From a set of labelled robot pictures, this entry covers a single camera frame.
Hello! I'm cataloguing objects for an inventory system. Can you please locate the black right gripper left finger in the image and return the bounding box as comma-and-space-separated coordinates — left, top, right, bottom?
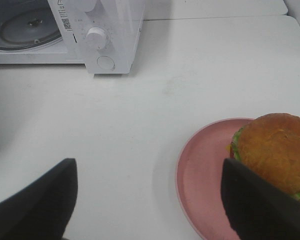
0, 158, 78, 240

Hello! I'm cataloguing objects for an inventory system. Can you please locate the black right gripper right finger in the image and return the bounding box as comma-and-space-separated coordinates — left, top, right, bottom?
220, 158, 300, 240

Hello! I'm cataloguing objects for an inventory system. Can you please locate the burger with lettuce and cheese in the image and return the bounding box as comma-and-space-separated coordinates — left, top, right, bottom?
229, 113, 300, 201

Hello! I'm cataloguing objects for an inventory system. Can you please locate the pink round plate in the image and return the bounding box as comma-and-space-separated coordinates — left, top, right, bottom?
176, 118, 254, 240

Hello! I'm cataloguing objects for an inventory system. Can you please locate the round white door release button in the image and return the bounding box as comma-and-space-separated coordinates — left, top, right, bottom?
96, 56, 115, 70

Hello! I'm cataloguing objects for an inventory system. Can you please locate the white microwave knob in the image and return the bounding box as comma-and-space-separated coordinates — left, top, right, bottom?
79, 0, 97, 12
85, 27, 109, 50

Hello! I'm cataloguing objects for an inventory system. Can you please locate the glass microwave turntable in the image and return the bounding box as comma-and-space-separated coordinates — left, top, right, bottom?
0, 0, 62, 51

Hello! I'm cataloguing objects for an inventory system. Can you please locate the white microwave oven body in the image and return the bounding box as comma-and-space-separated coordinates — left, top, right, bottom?
0, 0, 146, 74

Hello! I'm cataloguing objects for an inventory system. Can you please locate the white warning label sticker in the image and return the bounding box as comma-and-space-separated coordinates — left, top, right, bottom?
56, 0, 72, 32

